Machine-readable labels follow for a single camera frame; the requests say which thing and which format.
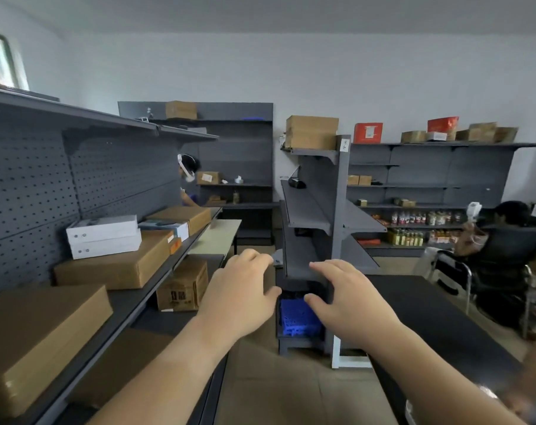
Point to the row of yellow bottles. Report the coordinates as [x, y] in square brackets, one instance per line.
[405, 238]

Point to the small white flat box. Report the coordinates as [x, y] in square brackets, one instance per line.
[436, 136]

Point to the low brown carton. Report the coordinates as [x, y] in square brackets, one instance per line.
[413, 137]

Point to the red box white label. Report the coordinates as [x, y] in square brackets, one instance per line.
[368, 133]

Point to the black metal chair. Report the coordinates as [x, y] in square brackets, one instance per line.
[454, 269]

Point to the small brown jar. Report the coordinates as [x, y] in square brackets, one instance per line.
[236, 198]

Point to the person's left forearm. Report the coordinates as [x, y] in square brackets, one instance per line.
[161, 380]

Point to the black handheld device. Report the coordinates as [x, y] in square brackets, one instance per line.
[297, 183]

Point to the red patterned box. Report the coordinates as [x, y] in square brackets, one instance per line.
[443, 125]

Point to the tiny brown carton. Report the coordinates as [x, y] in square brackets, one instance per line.
[353, 180]
[365, 180]

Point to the open brown carton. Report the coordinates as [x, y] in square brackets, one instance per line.
[476, 132]

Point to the tilted brown carton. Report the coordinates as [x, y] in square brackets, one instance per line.
[507, 134]

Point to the grey metal pegboard shelf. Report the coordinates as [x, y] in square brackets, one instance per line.
[28, 172]

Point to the brown cardboard box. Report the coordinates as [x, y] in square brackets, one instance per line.
[183, 216]
[37, 331]
[117, 367]
[113, 265]

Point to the brown box white label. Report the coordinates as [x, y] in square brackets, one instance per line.
[209, 178]

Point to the person's left hand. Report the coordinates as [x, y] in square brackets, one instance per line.
[237, 300]

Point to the blue plastic crate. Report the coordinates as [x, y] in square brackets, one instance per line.
[299, 318]

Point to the white handheld controller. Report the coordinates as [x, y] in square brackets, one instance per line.
[474, 212]

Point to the white headset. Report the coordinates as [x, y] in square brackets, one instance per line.
[184, 168]

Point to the small beige table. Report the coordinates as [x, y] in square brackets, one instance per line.
[214, 239]

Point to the wide brown cardboard carton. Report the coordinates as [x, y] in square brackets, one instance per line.
[312, 132]

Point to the person's right hand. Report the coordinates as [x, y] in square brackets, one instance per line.
[361, 314]

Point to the row of red white bottles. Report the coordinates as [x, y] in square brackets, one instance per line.
[423, 218]

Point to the printed brown carton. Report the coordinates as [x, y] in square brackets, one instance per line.
[181, 287]

